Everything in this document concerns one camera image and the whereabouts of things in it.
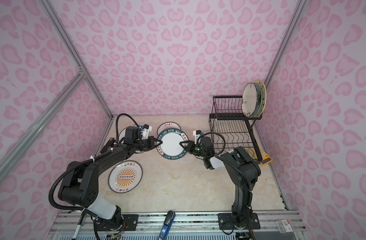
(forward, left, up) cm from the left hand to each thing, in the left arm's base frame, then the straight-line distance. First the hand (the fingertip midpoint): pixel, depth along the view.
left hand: (163, 140), depth 87 cm
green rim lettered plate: (-3, -4, -4) cm, 7 cm away
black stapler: (+6, +38, -12) cm, 41 cm away
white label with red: (-42, -60, -12) cm, 74 cm away
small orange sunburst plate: (+24, 0, -14) cm, 28 cm away
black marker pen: (-40, +39, -13) cm, 57 cm away
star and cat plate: (+11, -54, +19) cm, 58 cm away
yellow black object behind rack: (-7, -63, -14) cm, 65 cm away
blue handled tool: (-40, -4, -10) cm, 42 cm away
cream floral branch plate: (+17, -51, +14) cm, 56 cm away
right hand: (-1, -10, -3) cm, 11 cm away
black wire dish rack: (+18, -45, -14) cm, 51 cm away
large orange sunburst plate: (-16, +23, -14) cm, 31 cm away
